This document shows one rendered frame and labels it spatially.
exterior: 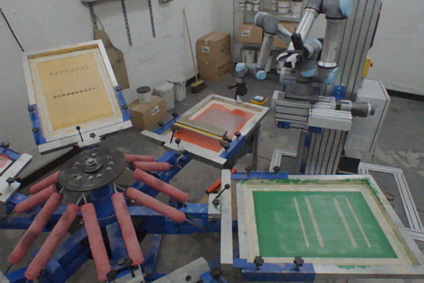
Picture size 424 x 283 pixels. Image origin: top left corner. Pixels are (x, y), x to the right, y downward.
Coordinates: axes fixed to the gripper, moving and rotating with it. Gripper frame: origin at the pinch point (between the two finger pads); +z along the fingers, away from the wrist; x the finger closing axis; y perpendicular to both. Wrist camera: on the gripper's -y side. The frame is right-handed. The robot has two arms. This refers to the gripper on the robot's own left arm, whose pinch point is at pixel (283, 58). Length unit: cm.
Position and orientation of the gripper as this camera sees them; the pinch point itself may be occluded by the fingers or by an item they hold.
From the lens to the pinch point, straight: 136.8
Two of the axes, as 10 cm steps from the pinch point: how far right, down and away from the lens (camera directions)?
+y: 1.4, 8.9, 4.4
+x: -7.2, -2.2, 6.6
